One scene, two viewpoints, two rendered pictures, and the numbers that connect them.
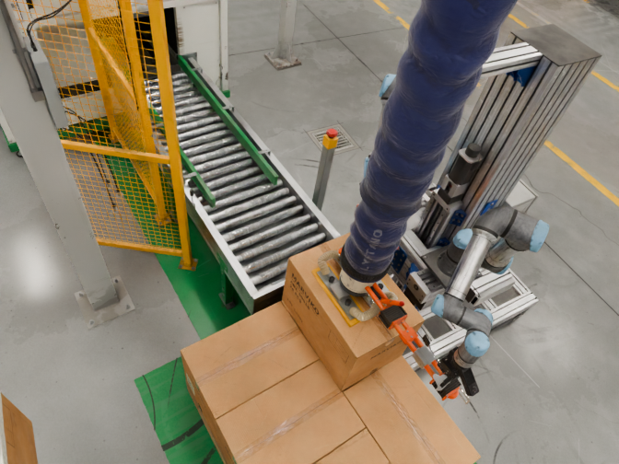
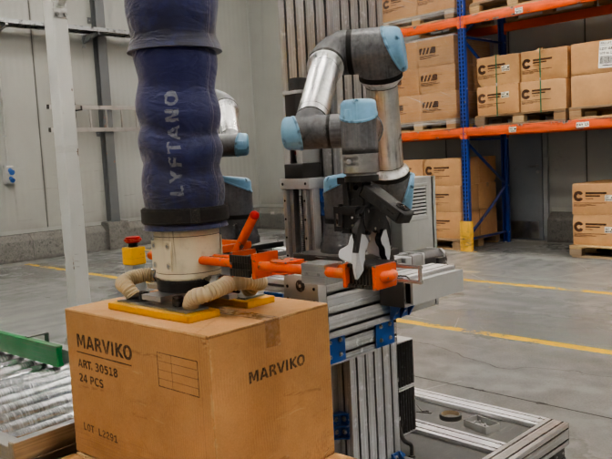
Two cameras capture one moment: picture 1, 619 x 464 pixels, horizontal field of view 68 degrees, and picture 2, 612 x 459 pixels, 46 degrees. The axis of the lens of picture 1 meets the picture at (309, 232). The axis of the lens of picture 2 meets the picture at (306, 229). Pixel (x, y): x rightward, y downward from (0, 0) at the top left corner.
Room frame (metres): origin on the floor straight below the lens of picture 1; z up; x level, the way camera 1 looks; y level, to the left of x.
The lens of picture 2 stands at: (-0.63, -0.34, 1.31)
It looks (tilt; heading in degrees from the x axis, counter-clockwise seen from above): 6 degrees down; 353
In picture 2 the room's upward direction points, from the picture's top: 3 degrees counter-clockwise
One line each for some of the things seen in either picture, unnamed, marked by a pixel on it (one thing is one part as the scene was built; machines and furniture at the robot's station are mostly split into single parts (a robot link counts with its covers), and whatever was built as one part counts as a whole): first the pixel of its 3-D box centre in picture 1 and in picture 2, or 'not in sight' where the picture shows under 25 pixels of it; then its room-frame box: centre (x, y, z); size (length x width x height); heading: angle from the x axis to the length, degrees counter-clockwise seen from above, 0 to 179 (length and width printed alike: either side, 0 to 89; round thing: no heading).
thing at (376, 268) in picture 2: (444, 385); (369, 274); (0.80, -0.65, 1.07); 0.08 x 0.07 x 0.05; 40
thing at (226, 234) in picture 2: not in sight; (237, 228); (1.84, -0.42, 1.09); 0.15 x 0.15 x 0.10
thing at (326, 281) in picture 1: (339, 292); (161, 302); (1.20, -0.19, 0.97); 0.34 x 0.10 x 0.05; 40
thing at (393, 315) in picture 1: (392, 315); (253, 263); (1.07, -0.43, 1.07); 0.10 x 0.08 x 0.06; 130
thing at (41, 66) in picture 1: (46, 83); not in sight; (1.47, 1.15, 1.62); 0.20 x 0.05 x 0.30; 42
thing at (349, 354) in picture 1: (346, 308); (197, 379); (1.26, -0.27, 0.74); 0.60 x 0.40 x 0.40; 41
